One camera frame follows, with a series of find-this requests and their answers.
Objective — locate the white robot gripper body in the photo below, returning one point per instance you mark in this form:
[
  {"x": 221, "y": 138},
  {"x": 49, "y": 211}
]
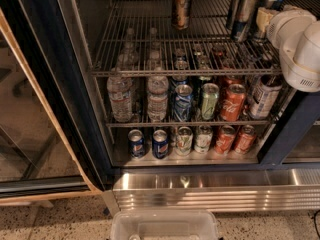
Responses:
[{"x": 289, "y": 29}]

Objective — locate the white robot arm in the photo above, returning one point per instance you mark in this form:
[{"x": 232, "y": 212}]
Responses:
[{"x": 300, "y": 59}]

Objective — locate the white blue can middle shelf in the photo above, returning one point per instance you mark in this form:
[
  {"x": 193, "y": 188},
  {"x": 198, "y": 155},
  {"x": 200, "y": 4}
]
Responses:
[{"x": 264, "y": 96}]

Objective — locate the brown gold tall can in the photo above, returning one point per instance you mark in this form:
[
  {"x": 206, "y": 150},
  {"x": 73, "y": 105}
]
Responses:
[{"x": 181, "y": 10}]

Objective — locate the green can middle shelf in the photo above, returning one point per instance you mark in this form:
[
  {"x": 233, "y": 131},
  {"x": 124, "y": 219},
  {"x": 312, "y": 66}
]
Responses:
[{"x": 210, "y": 97}]

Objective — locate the red coca cola can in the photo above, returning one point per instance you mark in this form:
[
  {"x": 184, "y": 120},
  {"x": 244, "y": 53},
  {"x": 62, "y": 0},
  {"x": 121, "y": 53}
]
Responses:
[{"x": 233, "y": 101}]

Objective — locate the blue pepsi can middle shelf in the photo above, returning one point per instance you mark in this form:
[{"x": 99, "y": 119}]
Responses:
[{"x": 183, "y": 97}]

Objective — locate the left red can bottom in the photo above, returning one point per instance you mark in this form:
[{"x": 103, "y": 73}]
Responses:
[{"x": 225, "y": 138}]

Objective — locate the right red can bottom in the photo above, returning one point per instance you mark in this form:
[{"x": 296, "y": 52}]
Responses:
[{"x": 244, "y": 139}]

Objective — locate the right green white can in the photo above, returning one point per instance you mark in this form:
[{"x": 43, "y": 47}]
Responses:
[{"x": 203, "y": 138}]

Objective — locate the green white can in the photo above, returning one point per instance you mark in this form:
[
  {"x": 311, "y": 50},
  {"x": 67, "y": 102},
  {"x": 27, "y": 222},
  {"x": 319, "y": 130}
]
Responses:
[
  {"x": 203, "y": 138},
  {"x": 184, "y": 140}
]

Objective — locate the left green white can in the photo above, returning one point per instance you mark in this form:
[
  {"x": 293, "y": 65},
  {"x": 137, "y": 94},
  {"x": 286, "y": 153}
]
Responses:
[{"x": 184, "y": 140}]

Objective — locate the right blue pepsi can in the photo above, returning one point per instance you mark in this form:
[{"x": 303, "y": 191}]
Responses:
[{"x": 160, "y": 144}]

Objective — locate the blue pepsi can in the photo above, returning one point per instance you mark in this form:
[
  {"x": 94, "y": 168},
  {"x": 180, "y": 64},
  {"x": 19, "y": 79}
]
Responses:
[
  {"x": 136, "y": 143},
  {"x": 160, "y": 144}
]

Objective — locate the stainless steel fridge base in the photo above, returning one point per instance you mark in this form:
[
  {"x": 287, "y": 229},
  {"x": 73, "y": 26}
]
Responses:
[{"x": 237, "y": 191}]

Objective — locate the left blue pepsi can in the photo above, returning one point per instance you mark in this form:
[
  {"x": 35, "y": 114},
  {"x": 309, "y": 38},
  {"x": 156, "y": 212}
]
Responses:
[{"x": 136, "y": 143}]

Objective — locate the open glass fridge door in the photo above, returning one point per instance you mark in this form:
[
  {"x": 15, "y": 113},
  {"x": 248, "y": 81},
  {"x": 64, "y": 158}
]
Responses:
[{"x": 52, "y": 144}]

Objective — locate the right clear water bottle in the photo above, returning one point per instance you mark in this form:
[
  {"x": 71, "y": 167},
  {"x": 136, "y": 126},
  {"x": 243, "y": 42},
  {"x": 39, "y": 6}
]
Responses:
[{"x": 157, "y": 89}]

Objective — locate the clear water bottle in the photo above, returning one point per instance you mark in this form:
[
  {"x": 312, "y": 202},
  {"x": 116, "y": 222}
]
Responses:
[
  {"x": 157, "y": 89},
  {"x": 119, "y": 91}
]

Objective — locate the left clear water bottle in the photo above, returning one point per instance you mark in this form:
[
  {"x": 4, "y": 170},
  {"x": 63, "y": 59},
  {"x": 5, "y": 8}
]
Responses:
[{"x": 119, "y": 91}]

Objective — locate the clear plastic bin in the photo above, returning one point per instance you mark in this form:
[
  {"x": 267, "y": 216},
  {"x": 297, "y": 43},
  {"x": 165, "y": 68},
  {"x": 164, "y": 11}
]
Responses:
[{"x": 164, "y": 225}]

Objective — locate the dark blue fridge frame post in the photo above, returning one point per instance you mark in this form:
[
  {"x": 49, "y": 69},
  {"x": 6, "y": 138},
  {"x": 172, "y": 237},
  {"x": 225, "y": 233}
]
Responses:
[{"x": 298, "y": 117}]

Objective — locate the middle wire fridge shelf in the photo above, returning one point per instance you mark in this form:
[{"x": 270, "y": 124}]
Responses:
[{"x": 144, "y": 121}]

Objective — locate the wire fridge shelf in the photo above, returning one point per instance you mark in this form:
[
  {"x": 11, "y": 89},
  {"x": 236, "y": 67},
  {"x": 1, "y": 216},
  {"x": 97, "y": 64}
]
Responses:
[
  {"x": 139, "y": 37},
  {"x": 144, "y": 121}
]

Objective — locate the top wire fridge shelf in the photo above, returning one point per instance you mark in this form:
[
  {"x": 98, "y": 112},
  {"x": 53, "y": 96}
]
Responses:
[{"x": 139, "y": 37}]

